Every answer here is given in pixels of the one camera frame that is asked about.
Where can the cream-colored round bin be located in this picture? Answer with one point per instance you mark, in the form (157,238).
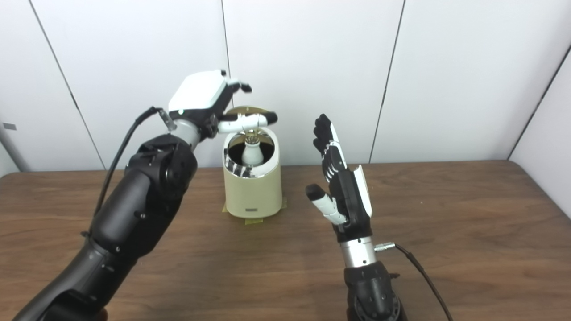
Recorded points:
(254,194)

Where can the small white plastic bottle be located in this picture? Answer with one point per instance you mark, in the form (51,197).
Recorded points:
(251,154)

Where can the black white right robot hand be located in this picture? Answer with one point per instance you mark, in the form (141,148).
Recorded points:
(352,205)

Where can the small grey wall label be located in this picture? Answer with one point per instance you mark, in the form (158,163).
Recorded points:
(9,126)

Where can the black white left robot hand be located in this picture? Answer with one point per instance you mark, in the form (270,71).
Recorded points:
(196,93)

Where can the cream round bin lid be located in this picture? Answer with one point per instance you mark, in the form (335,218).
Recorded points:
(250,109)

